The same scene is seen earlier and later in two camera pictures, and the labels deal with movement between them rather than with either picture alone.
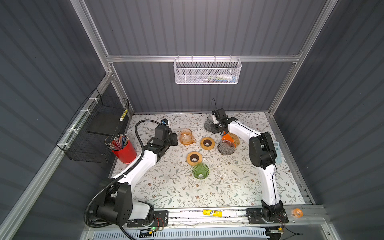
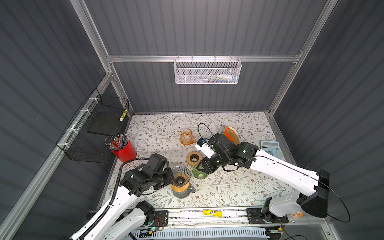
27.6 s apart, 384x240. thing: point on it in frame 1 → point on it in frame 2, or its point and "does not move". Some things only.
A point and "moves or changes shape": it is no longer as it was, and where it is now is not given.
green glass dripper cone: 200,171 does not move
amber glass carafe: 186,137 does not move
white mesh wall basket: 207,71 does not move
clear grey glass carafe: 207,125 → 184,194
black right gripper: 213,129 → 206,166
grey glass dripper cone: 226,147 moves or changes shape
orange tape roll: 297,213 does not move
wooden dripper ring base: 207,143 moves or changes shape
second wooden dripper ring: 193,158 does not move
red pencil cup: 123,149 does not move
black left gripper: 173,137 → 168,171
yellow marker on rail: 212,212 does not move
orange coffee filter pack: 232,138 does not move
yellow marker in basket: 125,112 does not move
